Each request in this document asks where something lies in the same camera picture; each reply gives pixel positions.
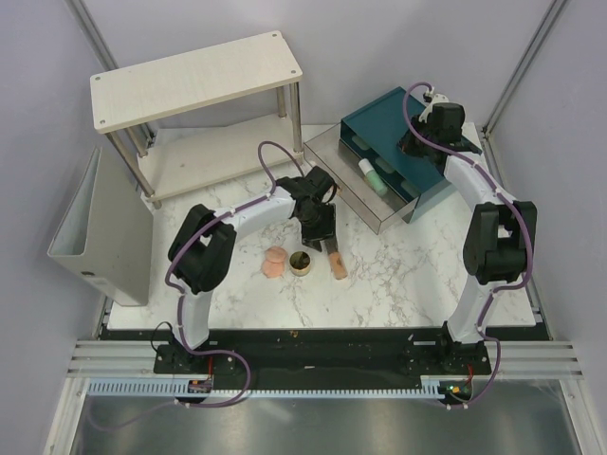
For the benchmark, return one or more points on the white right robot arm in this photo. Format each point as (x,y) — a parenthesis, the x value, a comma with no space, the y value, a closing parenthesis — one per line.
(498,248)

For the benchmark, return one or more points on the white slotted cable duct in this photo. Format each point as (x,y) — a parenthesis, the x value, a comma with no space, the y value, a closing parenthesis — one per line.
(182,386)

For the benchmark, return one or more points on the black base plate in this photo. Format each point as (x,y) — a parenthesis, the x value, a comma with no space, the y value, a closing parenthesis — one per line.
(415,352)

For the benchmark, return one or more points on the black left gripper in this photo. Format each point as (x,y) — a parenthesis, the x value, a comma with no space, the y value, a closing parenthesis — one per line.
(326,231)

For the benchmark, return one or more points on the gold cream jar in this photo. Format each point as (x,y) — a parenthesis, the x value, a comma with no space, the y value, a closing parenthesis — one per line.
(300,263)

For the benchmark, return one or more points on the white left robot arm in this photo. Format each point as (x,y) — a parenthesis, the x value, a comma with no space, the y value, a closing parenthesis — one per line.
(201,252)

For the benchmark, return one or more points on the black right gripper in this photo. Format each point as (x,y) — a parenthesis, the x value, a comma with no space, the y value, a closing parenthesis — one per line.
(405,144)

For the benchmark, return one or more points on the pink makeup sponge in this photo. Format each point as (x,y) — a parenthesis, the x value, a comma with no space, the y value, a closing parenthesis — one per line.
(273,265)

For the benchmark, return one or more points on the green tube white cap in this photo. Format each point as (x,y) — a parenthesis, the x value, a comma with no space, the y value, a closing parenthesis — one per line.
(372,177)

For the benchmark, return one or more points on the grey file holder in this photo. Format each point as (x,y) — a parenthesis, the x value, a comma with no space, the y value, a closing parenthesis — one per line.
(105,236)

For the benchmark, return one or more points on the clear drawer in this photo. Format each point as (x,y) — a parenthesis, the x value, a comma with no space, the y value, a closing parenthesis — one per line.
(322,147)

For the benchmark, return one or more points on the aluminium frame rail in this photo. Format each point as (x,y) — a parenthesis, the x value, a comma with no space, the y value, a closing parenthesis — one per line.
(533,48)

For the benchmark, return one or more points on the teal drawer cabinet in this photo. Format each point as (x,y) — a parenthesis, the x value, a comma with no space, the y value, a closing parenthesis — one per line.
(392,133)

